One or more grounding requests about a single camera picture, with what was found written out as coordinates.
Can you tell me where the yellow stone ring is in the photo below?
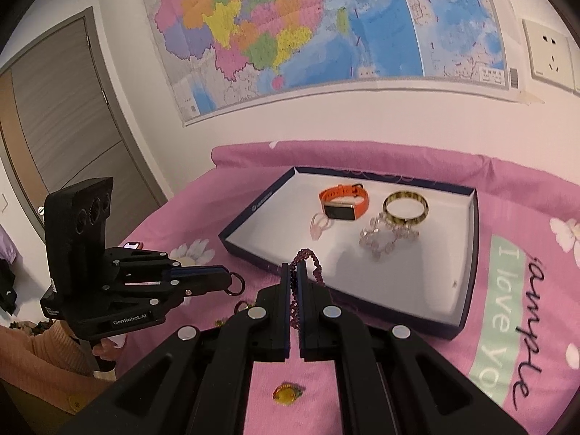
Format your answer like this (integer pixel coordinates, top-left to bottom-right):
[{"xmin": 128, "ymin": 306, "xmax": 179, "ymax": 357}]
[{"xmin": 272, "ymin": 382, "xmax": 307, "ymax": 407}]

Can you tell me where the white wall socket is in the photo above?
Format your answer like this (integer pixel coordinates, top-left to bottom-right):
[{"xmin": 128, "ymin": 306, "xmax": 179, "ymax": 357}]
[{"xmin": 522, "ymin": 20, "xmax": 574, "ymax": 91}]

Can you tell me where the orange smart watch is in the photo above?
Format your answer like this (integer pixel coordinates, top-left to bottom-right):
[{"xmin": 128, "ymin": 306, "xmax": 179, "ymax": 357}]
[{"xmin": 319, "ymin": 184, "xmax": 370, "ymax": 221}]

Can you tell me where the tortoiseshell bangle bracelet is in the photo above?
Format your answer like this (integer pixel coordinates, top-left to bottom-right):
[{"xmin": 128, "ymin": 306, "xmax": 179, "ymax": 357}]
[{"xmin": 382, "ymin": 190, "xmax": 431, "ymax": 228}]

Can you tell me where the orange sleeved forearm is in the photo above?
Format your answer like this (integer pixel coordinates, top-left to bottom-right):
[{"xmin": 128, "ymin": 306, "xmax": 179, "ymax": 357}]
[{"xmin": 1, "ymin": 321, "xmax": 112, "ymax": 414}]

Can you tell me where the colourful wall map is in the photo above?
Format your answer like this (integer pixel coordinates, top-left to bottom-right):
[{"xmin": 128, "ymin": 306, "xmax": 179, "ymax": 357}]
[{"xmin": 142, "ymin": 0, "xmax": 520, "ymax": 124}]

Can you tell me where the pink floral bedsheet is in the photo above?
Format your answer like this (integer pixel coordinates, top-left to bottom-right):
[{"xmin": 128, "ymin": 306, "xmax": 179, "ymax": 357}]
[{"xmin": 129, "ymin": 141, "xmax": 579, "ymax": 434}]

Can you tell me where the dark metal ring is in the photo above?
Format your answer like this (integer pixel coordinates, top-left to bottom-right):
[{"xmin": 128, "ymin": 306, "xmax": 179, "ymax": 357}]
[{"xmin": 224, "ymin": 272, "xmax": 247, "ymax": 298}]

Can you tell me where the grey wooden door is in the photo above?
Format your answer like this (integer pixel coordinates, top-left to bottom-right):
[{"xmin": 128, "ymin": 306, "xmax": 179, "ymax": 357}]
[{"xmin": 1, "ymin": 8, "xmax": 166, "ymax": 247}]

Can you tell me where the dark blue white tray box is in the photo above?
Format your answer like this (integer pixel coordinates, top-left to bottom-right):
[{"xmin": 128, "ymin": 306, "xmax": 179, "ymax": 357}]
[{"xmin": 219, "ymin": 166, "xmax": 480, "ymax": 340}]

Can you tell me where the pink ring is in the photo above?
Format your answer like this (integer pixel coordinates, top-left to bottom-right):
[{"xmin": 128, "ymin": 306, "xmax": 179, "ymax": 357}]
[{"xmin": 310, "ymin": 212, "xmax": 334, "ymax": 241}]

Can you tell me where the dark red beaded bracelet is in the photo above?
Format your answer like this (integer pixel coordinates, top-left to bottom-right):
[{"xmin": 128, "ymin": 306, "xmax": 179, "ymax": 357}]
[{"xmin": 288, "ymin": 247, "xmax": 327, "ymax": 329}]

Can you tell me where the person's left hand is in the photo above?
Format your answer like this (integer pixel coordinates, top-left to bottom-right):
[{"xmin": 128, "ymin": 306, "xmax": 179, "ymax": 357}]
[{"xmin": 91, "ymin": 334, "xmax": 127, "ymax": 363}]

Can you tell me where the clear crystal bead bracelet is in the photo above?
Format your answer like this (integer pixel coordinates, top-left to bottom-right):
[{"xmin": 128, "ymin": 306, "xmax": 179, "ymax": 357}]
[{"xmin": 359, "ymin": 212, "xmax": 421, "ymax": 261}]

